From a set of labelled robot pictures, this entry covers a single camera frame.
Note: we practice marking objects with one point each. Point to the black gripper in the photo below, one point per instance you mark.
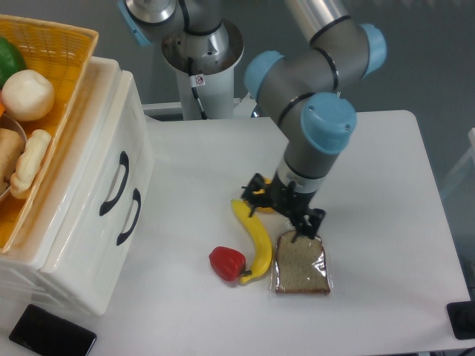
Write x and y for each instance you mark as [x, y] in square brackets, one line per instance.
[263, 194]

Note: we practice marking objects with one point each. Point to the white drawer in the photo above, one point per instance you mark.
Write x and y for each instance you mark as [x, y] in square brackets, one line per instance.
[123, 157]
[87, 257]

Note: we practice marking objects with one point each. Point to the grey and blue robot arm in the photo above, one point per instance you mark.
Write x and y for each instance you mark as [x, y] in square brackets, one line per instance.
[299, 95]

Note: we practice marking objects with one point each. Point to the bread slice in plastic bag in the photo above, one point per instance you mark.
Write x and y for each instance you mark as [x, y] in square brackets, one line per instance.
[299, 266]

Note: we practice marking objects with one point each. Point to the brown toy bread roll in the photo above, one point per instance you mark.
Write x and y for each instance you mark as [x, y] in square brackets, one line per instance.
[12, 146]

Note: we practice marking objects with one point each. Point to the red toy bell pepper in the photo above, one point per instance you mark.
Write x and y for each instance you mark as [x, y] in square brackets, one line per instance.
[228, 263]

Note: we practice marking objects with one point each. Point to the black smartphone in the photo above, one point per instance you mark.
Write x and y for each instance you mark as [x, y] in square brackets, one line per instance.
[47, 334]

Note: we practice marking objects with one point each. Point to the cream toy bread stick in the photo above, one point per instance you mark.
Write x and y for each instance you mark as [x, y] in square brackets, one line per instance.
[28, 164]

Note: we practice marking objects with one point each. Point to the yellow toy banana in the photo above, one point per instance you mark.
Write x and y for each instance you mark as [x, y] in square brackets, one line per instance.
[260, 238]

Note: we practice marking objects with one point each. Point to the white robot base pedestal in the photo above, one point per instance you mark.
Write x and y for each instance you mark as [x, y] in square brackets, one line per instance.
[204, 68]

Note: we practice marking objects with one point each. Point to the yellow toy bell pepper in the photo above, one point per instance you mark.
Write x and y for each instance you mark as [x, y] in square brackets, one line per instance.
[265, 210]

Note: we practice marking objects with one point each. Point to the black device at table edge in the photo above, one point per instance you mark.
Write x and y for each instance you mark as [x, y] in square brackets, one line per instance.
[461, 316]

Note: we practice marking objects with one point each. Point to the yellow wicker basket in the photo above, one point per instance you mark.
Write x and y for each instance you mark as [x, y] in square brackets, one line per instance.
[61, 53]

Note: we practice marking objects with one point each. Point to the white toy bun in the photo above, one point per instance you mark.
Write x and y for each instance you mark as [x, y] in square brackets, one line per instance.
[27, 96]

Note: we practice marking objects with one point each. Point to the green toy pepper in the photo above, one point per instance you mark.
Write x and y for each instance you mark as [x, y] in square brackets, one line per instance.
[12, 60]

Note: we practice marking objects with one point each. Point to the metal bowl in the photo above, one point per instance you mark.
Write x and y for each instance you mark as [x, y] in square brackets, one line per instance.
[8, 123]

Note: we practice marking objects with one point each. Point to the white drawer cabinet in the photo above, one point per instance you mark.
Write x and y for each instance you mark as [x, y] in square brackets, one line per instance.
[22, 278]

